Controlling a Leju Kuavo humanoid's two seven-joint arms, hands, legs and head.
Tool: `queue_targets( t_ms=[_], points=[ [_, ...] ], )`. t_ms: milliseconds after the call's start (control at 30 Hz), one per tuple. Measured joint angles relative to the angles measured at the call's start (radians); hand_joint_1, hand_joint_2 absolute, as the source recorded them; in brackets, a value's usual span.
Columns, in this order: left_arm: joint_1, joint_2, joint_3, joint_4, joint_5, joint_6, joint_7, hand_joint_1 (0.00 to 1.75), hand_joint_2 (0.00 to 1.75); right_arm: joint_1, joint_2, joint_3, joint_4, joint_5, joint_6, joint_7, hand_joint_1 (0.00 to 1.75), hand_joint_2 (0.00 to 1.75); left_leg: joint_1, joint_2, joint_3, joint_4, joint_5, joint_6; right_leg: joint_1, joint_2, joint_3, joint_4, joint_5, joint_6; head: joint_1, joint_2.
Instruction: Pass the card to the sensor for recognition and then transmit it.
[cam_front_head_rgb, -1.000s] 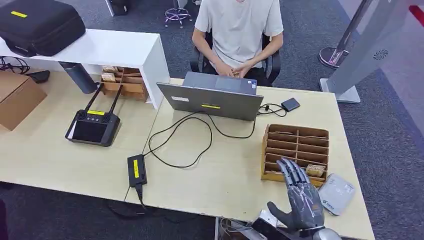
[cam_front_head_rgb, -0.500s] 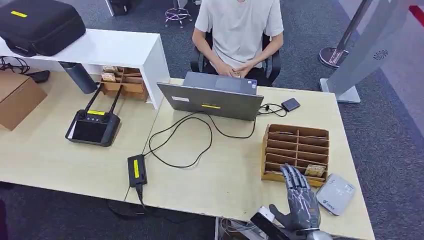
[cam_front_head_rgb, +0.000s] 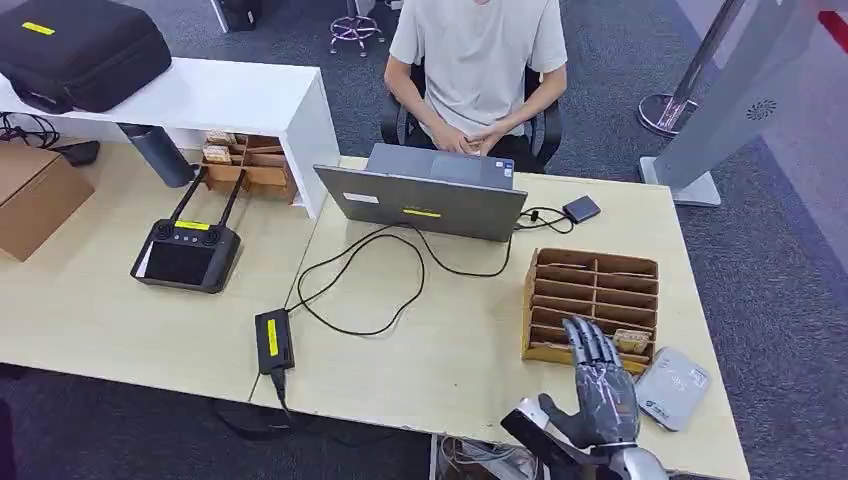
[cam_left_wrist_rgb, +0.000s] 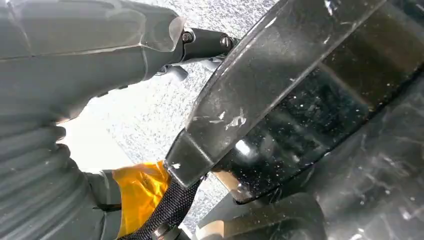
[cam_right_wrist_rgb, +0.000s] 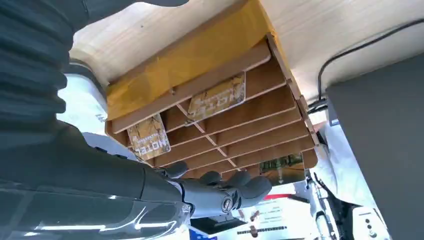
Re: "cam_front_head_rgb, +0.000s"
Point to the person's left hand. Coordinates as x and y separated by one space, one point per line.
489 140

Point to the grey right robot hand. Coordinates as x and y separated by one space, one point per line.
606 404

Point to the person's right hand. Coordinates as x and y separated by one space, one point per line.
454 139

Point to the large wooden card box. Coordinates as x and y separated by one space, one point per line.
550 298

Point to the black office chair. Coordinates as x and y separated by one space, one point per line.
546 132

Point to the card with pale print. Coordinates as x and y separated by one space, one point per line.
630 341
220 138
216 154

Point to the grey card reader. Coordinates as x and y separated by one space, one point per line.
672 391

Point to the grey laptop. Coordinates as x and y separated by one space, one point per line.
424 205

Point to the person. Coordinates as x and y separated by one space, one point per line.
477 60

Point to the black external drive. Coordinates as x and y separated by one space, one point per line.
582 208

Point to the chrome stool base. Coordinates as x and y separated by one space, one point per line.
356 28

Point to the chrome stanchion pole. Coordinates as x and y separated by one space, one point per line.
666 112

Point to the small wooden card box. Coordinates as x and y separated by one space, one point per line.
262 175

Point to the grey standing panel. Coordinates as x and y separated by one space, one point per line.
722 106

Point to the white desk shelf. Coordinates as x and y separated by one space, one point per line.
218 93

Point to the black cabinet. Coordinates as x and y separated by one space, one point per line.
237 13

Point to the black power adapter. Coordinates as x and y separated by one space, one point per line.
275 341

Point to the dark grey cylindrical bottle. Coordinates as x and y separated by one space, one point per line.
162 156

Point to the black remote controller with screen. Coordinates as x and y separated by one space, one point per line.
185 262

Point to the small black pouch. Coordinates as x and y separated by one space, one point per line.
78 152

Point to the black carrying case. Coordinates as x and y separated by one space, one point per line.
79 53

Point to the brown cardboard box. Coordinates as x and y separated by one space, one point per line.
36 199

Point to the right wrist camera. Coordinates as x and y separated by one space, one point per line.
536 437

